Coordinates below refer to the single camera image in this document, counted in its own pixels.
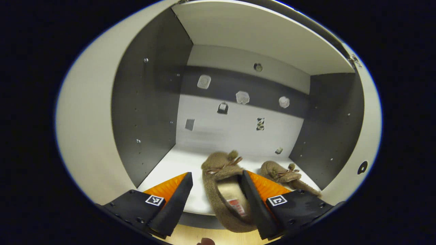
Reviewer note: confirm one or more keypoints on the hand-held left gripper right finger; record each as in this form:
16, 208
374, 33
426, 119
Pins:
259, 209

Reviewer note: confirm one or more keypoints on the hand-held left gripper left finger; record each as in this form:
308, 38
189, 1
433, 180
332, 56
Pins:
172, 209

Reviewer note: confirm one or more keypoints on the brown fuzzy shoe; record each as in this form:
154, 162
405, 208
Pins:
218, 190
272, 170

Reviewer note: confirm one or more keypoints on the white shoe cabinet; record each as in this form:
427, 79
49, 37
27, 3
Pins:
238, 132

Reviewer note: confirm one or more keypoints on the white shoe cabinet door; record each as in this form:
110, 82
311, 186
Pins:
369, 136
88, 129

